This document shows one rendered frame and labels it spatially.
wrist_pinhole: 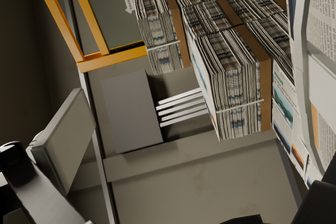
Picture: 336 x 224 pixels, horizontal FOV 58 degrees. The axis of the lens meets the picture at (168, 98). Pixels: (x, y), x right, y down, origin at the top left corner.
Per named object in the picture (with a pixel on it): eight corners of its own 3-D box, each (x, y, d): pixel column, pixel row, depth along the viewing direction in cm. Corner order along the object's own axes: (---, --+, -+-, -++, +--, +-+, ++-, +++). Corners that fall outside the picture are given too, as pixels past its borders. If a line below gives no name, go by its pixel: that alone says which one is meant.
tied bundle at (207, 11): (247, 87, 156) (204, 99, 156) (230, 56, 178) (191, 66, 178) (245, 22, 130) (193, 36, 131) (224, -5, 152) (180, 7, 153)
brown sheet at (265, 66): (271, 130, 132) (261, 132, 132) (247, 90, 155) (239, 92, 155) (271, 58, 108) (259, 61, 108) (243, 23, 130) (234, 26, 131)
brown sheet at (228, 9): (246, 87, 156) (238, 89, 156) (228, 56, 178) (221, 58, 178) (243, 22, 131) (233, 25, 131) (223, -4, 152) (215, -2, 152)
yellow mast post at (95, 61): (316, 9, 229) (81, 73, 232) (310, 4, 235) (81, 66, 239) (318, -2, 222) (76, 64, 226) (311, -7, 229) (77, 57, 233)
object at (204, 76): (221, 141, 133) (218, 141, 133) (205, 100, 155) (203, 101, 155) (211, 75, 109) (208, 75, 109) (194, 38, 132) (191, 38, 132)
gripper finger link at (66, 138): (67, 197, 15) (52, 200, 15) (97, 125, 21) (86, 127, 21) (44, 146, 13) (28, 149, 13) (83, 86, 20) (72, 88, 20)
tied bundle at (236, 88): (272, 130, 132) (221, 143, 133) (248, 89, 155) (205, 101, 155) (273, 58, 108) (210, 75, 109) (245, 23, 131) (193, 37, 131)
